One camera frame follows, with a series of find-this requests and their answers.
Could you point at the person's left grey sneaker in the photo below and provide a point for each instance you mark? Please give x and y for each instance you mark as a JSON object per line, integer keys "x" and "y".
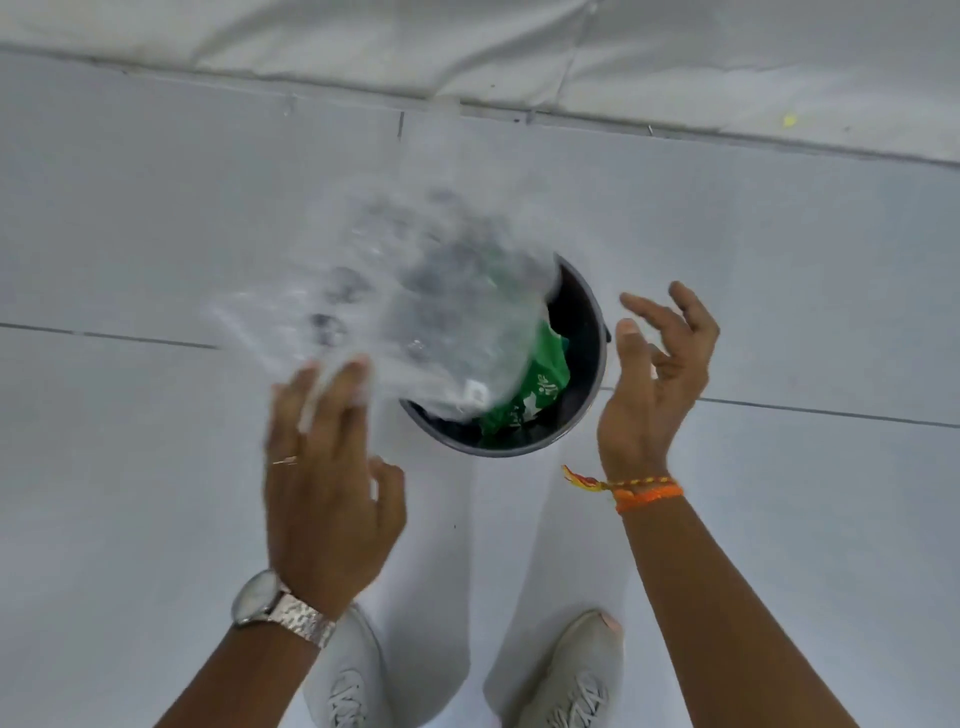
{"x": 349, "y": 675}

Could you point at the silver metal wristwatch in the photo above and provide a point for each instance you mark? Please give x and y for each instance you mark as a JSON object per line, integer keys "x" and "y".
{"x": 259, "y": 600}

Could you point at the clear plastic wrap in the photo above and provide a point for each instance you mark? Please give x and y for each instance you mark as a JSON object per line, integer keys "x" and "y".
{"x": 435, "y": 300}

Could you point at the person's left forearm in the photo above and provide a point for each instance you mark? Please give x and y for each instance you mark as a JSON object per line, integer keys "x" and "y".
{"x": 240, "y": 682}

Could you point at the person's right grey sneaker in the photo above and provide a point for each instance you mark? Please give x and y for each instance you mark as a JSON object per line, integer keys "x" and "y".
{"x": 570, "y": 667}

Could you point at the person's left hand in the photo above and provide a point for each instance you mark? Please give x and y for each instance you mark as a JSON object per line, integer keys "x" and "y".
{"x": 322, "y": 510}

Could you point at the person's right hand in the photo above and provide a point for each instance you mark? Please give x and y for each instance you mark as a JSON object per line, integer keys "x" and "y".
{"x": 645, "y": 420}

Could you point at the person's grey sneaker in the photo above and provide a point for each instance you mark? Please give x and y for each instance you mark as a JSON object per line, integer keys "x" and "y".
{"x": 349, "y": 675}
{"x": 570, "y": 667}

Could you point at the person's right forearm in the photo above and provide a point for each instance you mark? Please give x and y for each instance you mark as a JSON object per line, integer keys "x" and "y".
{"x": 712, "y": 615}

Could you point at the green Sprite plastic wrapper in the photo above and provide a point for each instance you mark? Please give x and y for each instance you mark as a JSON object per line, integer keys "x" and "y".
{"x": 544, "y": 382}

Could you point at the black plastic trash bin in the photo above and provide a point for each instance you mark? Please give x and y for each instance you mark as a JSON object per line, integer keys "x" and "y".
{"x": 585, "y": 375}

